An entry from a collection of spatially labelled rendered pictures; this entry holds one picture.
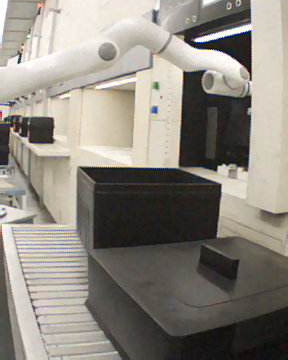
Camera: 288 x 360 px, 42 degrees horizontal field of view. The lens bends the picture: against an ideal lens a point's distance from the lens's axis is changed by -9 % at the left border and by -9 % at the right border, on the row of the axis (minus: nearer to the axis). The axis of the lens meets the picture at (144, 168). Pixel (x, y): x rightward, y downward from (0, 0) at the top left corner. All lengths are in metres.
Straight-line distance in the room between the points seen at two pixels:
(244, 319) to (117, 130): 2.68
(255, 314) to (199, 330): 0.07
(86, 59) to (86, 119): 1.83
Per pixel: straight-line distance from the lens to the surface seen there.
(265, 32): 0.96
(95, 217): 0.79
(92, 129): 2.97
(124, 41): 1.26
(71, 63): 1.17
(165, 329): 0.39
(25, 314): 0.61
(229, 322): 0.41
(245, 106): 1.51
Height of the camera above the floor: 1.05
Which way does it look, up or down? 7 degrees down
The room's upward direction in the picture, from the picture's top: 3 degrees clockwise
